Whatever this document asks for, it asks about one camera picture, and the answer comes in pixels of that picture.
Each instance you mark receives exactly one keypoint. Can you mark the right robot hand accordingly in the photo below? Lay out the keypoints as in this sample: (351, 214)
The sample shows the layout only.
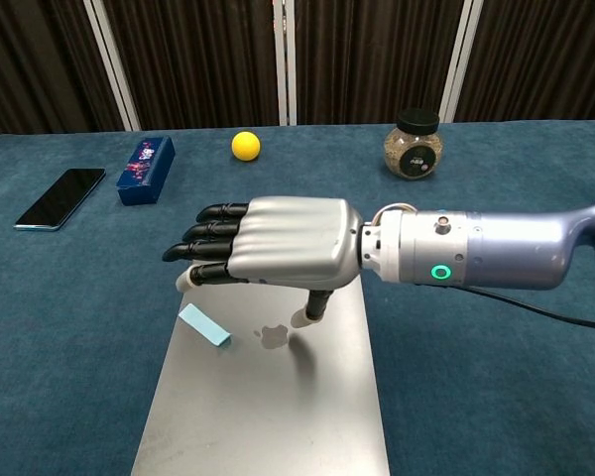
(292, 243)

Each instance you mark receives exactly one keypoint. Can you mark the silver laptop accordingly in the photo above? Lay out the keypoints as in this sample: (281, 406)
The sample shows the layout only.
(268, 406)

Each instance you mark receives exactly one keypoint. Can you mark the blue felt-covered table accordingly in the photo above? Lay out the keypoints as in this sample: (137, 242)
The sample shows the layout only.
(54, 322)

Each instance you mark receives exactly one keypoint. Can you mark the yellow ball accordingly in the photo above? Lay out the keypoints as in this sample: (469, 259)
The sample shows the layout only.
(246, 146)

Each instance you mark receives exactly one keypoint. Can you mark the glass jar black lid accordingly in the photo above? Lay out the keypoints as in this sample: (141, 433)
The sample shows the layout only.
(406, 149)

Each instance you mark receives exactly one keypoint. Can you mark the dark blue printed box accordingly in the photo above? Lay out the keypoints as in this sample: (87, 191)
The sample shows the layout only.
(141, 181)

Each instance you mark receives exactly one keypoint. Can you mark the dark pleated partition screen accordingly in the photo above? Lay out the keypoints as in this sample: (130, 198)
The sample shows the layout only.
(540, 54)
(193, 59)
(372, 54)
(30, 59)

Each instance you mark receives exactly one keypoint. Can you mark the black smartphone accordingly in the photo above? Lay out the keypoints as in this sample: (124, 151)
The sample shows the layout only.
(59, 199)

